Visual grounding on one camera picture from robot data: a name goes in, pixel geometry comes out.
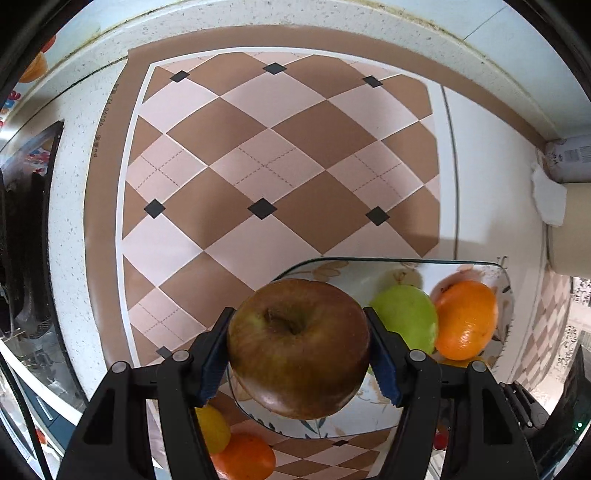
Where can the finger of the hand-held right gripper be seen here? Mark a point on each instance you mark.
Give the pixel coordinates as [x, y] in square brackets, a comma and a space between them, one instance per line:
[524, 404]

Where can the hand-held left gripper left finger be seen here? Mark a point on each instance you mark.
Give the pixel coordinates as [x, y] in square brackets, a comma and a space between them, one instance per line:
[211, 371]

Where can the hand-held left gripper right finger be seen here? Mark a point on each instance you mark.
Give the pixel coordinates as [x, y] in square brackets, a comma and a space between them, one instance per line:
[384, 371]

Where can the yellow citrus fruit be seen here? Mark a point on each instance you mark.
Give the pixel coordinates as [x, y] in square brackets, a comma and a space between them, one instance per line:
[214, 431]

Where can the brown apple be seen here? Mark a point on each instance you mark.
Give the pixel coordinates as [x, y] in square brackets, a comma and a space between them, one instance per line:
[300, 360]

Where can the orange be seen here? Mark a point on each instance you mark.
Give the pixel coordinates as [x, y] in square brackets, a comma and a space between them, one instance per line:
[466, 323]
[244, 457]

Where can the floral oblong plate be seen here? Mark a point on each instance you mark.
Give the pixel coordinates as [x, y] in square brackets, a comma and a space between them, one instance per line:
[351, 277]

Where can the green apple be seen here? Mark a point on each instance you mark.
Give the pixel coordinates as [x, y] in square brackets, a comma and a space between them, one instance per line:
[408, 318]

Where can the frosted patterned window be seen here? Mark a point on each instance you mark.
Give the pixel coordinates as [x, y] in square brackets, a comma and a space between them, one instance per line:
[581, 314]

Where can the red cherry tomato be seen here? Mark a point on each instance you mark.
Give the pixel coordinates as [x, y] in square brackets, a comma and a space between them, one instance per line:
[441, 438]

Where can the cream utensil holder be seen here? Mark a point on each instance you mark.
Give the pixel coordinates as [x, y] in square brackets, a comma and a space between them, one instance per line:
[570, 230]

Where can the white crumpled cloth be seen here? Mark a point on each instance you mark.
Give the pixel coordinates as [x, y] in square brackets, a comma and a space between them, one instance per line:
[549, 198]

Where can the checkered brown counter mat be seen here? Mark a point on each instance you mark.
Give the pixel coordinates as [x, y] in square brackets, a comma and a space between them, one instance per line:
[277, 161]

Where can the black gas stove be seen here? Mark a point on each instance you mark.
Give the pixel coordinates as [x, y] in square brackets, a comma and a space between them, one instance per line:
[23, 240]

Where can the white labelled canister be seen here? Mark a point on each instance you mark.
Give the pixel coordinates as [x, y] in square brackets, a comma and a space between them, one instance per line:
[570, 159]

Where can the colourful letter wall sticker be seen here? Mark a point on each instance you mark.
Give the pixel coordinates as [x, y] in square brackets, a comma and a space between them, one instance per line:
[9, 106]

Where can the orange fruit wall sticker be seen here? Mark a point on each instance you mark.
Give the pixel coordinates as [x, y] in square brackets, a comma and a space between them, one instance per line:
[36, 64]

